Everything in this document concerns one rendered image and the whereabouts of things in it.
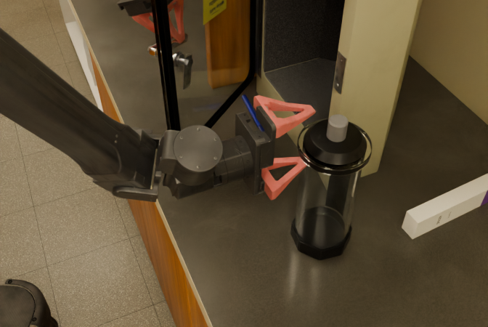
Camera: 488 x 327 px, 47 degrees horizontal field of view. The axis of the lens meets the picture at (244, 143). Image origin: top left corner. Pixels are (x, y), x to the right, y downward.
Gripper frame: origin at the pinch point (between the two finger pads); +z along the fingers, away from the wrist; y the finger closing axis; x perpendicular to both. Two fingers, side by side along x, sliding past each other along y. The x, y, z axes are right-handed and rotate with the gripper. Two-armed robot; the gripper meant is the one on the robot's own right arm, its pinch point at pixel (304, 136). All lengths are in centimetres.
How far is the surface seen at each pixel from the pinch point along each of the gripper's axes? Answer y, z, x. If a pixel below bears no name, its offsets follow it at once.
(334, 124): 1.3, 4.3, -0.6
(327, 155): -2.1, 2.5, -2.6
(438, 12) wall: -12, 55, 36
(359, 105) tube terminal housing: -6.1, 15.9, 8.8
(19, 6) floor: -119, -28, 278
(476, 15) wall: -7, 55, 25
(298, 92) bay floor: -17.7, 16.1, 28.5
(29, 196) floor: -120, -46, 123
